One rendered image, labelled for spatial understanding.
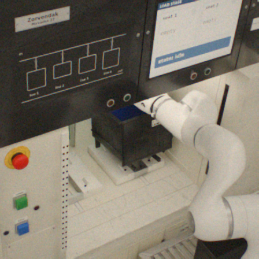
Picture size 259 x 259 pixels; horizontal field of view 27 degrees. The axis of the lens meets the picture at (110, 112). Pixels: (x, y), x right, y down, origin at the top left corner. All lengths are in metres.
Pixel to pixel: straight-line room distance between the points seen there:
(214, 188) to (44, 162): 0.42
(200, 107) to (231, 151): 0.29
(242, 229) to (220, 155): 0.18
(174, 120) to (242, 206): 0.44
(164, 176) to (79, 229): 0.40
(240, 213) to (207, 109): 0.39
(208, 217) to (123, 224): 0.60
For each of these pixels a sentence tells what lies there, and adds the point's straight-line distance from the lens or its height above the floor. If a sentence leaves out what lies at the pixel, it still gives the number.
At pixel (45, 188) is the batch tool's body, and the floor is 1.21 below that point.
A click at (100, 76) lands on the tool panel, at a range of 1.28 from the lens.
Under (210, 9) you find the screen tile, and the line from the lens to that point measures 1.41.
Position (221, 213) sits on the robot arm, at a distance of 1.27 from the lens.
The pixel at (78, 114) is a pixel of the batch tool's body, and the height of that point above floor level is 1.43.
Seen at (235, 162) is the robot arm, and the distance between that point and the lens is 1.29.
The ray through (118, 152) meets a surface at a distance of 1.82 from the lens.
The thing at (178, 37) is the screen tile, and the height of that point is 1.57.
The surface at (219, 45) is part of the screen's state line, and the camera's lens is 1.50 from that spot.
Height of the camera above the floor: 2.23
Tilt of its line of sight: 37 degrees down
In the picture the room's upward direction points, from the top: 4 degrees clockwise
